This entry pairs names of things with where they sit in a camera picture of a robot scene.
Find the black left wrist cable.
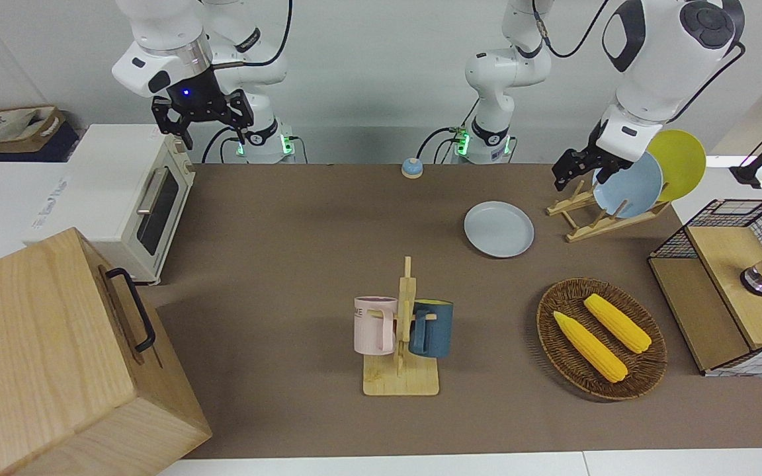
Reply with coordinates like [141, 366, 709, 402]
[668, 41, 747, 124]

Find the dark blue mug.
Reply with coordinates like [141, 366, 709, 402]
[409, 299, 454, 360]

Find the dark blue box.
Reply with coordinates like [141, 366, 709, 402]
[0, 123, 81, 180]

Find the yellow corn cob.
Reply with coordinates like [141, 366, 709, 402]
[552, 310, 629, 384]
[583, 293, 653, 354]

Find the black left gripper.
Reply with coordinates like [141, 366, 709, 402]
[551, 119, 622, 193]

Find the gray plate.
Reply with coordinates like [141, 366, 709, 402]
[464, 201, 535, 258]

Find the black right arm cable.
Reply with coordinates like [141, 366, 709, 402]
[212, 0, 294, 69]

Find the light blue plate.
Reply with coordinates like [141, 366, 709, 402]
[592, 151, 665, 219]

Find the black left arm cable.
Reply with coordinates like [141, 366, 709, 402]
[532, 0, 614, 58]

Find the pink mug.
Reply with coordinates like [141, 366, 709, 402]
[353, 296, 399, 356]

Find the yellow plate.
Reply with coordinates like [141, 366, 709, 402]
[647, 129, 708, 203]

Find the wooden mug stand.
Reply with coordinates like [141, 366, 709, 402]
[362, 256, 441, 397]

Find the black base cable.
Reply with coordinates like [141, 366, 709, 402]
[417, 99, 481, 165]
[200, 128, 244, 165]

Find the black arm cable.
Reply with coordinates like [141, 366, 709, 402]
[212, 0, 294, 69]
[532, 0, 614, 58]

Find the brown paper bag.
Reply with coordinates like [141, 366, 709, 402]
[0, 105, 68, 157]

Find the wooden plate rack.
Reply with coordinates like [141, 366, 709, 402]
[546, 180, 672, 244]

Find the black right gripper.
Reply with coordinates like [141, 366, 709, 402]
[151, 66, 255, 150]

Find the white toaster oven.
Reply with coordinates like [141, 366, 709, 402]
[22, 124, 197, 286]

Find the large wooden box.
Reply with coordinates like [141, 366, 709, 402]
[0, 227, 214, 476]

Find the brown wicker basket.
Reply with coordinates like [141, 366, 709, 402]
[536, 277, 669, 402]

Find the wire mesh wooden shelf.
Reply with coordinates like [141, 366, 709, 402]
[647, 198, 762, 378]

